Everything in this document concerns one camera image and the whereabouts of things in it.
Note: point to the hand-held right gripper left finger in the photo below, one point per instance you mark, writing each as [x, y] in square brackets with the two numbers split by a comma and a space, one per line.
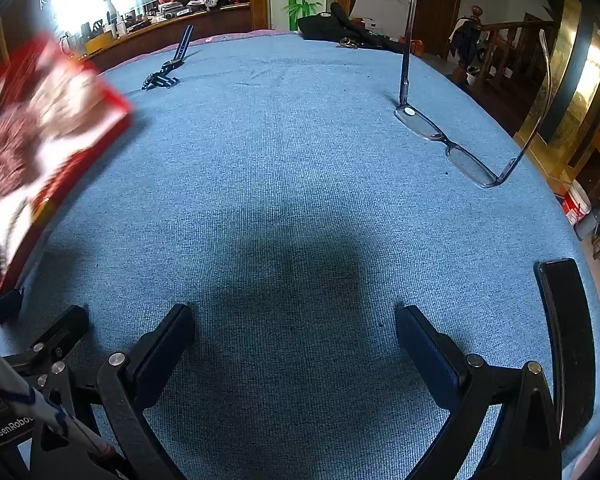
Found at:
[164, 352]

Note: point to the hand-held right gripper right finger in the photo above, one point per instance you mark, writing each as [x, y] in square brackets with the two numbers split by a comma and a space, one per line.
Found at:
[425, 355]

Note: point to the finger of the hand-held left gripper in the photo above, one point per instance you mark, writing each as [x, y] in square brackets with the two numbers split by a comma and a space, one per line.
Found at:
[57, 332]
[0, 306]

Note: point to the red jewelry box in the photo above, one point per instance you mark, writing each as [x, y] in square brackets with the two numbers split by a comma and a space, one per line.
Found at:
[107, 105]

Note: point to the tangled jewelry pile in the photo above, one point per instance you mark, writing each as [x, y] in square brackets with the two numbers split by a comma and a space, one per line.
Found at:
[25, 130]

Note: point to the white red bucket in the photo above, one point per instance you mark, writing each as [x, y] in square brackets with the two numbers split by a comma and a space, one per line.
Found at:
[577, 202]

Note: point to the blue tablecloth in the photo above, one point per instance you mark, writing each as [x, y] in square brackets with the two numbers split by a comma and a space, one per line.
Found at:
[280, 160]

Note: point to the dark framed eyeglasses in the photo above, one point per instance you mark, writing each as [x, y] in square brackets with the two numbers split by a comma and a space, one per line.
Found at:
[425, 124]

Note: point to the yellow box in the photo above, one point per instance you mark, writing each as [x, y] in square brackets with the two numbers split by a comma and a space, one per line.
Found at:
[97, 43]

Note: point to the orange packet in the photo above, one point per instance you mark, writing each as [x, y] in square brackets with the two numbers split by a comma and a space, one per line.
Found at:
[415, 47]

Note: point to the wooden stair railing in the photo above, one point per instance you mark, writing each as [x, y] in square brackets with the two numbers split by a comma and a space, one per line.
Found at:
[500, 45]

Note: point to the bunch of keys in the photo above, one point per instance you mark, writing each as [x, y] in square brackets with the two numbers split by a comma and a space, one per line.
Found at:
[347, 44]

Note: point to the curved wooden counter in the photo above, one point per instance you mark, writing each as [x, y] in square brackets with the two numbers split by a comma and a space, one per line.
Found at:
[180, 27]

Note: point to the gold metal column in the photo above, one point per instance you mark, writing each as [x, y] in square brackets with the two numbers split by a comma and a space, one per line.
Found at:
[567, 60]

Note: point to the black bag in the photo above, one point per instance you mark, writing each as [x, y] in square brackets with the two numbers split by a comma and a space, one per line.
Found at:
[330, 27]

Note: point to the dark wooden door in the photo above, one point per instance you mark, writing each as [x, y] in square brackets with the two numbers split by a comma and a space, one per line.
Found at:
[437, 5]

